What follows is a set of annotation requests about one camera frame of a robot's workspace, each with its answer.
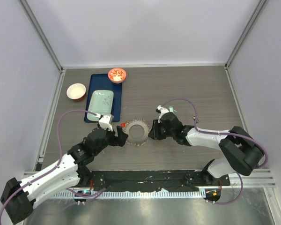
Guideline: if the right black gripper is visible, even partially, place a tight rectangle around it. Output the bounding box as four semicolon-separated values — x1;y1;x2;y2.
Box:
148;119;175;140

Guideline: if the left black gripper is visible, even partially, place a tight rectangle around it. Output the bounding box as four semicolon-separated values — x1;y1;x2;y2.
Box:
93;125;128;156

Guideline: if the metal disc key organizer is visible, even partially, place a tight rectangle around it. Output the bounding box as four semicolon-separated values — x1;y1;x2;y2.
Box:
123;118;151;146

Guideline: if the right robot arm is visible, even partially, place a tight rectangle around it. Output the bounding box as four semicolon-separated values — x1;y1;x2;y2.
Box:
148;112;265;185

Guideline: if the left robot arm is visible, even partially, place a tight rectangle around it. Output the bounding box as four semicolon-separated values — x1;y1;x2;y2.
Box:
0;126;128;224

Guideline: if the green key tag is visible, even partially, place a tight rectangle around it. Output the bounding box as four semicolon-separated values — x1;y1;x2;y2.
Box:
169;106;177;113

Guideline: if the light green rectangular plate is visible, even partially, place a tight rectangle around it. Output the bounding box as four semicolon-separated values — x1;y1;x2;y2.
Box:
87;90;114;115

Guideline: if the black-head key far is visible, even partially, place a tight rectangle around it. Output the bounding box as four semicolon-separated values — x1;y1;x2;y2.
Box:
192;115;199;123

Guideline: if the blue tray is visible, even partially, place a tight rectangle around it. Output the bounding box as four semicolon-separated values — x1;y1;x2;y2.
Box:
84;74;122;123

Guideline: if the red patterned bowl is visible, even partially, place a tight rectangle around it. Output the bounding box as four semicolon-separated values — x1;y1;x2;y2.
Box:
108;67;126;83

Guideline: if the white and red bowl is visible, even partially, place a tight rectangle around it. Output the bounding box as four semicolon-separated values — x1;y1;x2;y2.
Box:
66;83;86;102

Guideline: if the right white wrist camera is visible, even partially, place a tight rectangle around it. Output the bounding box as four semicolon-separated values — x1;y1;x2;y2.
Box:
156;105;169;123

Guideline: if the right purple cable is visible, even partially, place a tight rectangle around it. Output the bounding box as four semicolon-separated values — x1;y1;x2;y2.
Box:
163;98;269;169

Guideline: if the purple cable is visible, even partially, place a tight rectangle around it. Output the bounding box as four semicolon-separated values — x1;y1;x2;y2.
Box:
163;98;269;169
0;110;103;225

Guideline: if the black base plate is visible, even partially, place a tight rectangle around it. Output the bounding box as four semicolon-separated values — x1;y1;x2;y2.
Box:
91;170;230;193

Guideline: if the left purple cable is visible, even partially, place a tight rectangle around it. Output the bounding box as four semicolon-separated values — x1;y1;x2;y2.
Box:
0;110;103;225

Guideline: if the slotted cable duct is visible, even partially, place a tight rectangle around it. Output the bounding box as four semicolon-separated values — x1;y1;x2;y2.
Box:
51;189;206;199

